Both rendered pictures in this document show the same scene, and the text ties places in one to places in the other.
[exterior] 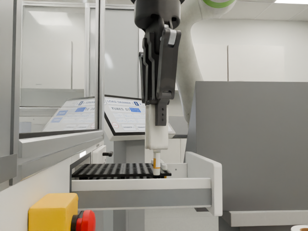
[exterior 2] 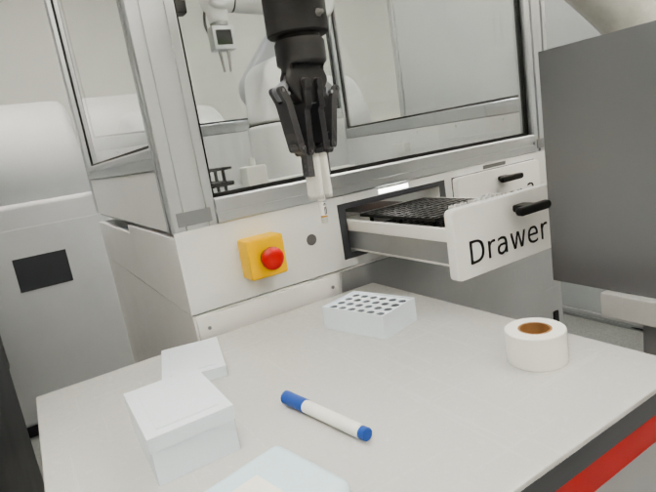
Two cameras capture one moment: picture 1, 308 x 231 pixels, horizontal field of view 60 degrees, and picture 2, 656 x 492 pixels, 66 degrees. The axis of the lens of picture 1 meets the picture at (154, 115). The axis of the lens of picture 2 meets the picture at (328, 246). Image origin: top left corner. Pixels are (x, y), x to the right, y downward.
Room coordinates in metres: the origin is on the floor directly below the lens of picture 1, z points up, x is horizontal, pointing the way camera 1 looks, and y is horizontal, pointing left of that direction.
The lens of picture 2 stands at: (0.08, -0.73, 1.06)
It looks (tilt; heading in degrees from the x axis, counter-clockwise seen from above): 12 degrees down; 65
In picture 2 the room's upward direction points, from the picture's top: 9 degrees counter-clockwise
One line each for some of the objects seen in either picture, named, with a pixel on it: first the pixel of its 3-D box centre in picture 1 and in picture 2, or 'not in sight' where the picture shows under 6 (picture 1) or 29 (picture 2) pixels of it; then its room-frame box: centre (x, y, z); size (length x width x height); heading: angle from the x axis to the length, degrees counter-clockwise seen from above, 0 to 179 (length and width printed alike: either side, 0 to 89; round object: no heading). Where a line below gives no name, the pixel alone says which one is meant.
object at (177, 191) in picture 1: (119, 182); (427, 225); (0.69, 0.09, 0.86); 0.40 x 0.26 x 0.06; 95
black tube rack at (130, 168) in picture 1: (123, 180); (430, 222); (0.69, 0.08, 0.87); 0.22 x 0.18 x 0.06; 95
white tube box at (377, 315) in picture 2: not in sight; (368, 312); (0.45, -0.05, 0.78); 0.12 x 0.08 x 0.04; 110
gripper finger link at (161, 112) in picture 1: (162, 108); (303, 160); (0.40, -0.01, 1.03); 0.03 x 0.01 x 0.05; 20
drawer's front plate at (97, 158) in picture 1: (100, 162); (499, 190); (0.99, 0.20, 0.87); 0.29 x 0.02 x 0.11; 5
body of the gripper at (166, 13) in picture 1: (157, 29); (303, 71); (0.42, -0.01, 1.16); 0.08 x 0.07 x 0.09; 20
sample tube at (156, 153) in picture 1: (156, 159); (322, 208); (0.42, 0.00, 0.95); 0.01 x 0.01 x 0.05
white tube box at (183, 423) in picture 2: not in sight; (180, 420); (0.13, -0.18, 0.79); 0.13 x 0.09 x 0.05; 95
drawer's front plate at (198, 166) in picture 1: (200, 177); (514, 225); (0.71, -0.12, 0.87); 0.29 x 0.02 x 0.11; 5
